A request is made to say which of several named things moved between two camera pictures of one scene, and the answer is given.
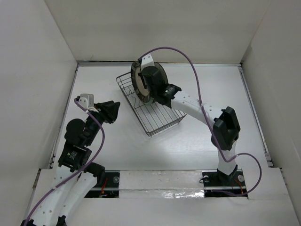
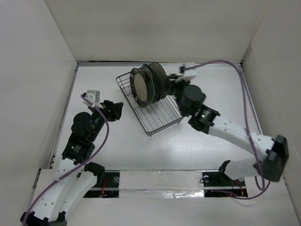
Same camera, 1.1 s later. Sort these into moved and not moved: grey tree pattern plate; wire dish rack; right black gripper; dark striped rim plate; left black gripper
Moved: dark striped rim plate; right black gripper
Not moved: left black gripper; wire dish rack; grey tree pattern plate
